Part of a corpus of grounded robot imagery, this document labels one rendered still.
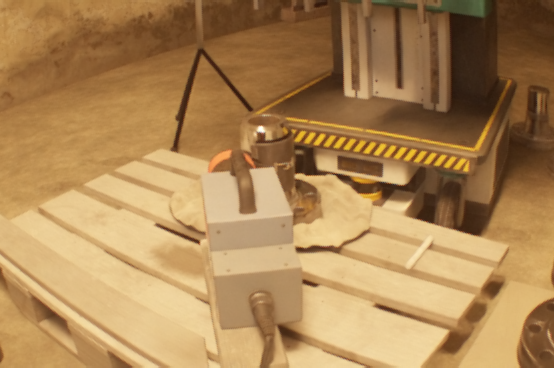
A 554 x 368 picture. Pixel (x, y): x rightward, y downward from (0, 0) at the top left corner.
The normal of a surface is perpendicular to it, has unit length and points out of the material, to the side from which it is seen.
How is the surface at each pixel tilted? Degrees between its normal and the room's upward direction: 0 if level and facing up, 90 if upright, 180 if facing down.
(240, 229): 90
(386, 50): 90
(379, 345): 0
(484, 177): 90
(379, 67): 90
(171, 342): 0
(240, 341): 0
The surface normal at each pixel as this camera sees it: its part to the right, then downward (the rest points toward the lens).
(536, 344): -0.04, -0.92
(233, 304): 0.14, 0.39
